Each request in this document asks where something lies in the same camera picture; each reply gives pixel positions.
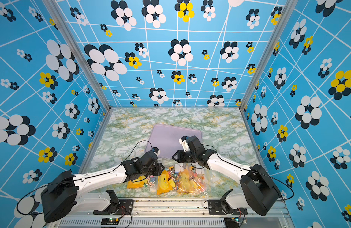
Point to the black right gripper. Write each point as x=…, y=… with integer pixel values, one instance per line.
x=180, y=156

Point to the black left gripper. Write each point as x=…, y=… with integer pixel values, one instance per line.
x=160, y=168

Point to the ziploc bag with yellow duck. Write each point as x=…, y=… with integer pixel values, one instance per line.
x=142, y=182

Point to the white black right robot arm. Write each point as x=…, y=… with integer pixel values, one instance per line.
x=259, y=190

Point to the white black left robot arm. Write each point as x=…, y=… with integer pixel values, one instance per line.
x=75, y=192

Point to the ziploc bag of candies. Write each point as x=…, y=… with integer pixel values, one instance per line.
x=183, y=179

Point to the lilac plastic tray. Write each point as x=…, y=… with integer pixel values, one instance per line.
x=166, y=138

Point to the left green circuit board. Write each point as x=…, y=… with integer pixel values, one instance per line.
x=110, y=221

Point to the green circuit board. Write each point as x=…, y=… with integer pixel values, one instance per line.
x=233, y=222
x=110, y=221

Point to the right green circuit board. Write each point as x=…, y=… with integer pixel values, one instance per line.
x=233, y=222

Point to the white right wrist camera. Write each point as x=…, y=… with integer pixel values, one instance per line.
x=184, y=144

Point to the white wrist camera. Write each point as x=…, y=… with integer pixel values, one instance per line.
x=184, y=144
x=155, y=150

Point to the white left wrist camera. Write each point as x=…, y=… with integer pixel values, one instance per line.
x=155, y=150

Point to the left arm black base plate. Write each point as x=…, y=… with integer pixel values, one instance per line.
x=122, y=207

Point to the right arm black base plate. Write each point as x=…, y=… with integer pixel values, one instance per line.
x=218, y=207

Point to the aluminium front rail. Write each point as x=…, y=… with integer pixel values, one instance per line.
x=176, y=213

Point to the aluminium corner post right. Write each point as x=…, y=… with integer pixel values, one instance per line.
x=276, y=34

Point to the aluminium corner post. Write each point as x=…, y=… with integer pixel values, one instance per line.
x=67, y=34
x=276, y=34

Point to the aluminium corner post left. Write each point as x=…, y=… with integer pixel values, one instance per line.
x=67, y=34

